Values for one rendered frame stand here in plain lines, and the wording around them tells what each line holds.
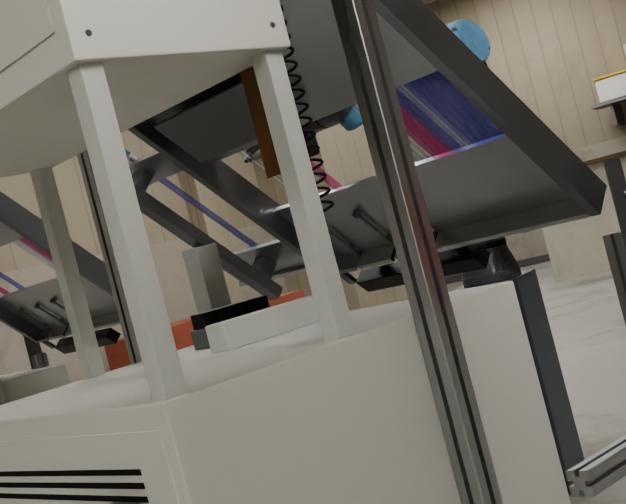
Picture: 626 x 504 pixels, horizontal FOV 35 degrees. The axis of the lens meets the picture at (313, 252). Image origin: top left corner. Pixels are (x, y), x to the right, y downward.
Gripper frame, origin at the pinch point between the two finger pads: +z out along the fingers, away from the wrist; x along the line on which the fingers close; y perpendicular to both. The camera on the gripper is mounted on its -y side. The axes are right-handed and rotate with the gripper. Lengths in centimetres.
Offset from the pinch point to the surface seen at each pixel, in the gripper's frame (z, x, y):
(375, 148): 31, 61, 8
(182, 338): -180, -405, -177
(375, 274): -6.3, -0.4, -38.2
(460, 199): -4.7, 34.3, -24.6
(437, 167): -2.2, 36.8, -15.4
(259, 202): -0.3, -8.1, -9.7
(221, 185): 4.4, -8.2, -0.9
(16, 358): -99, -427, -107
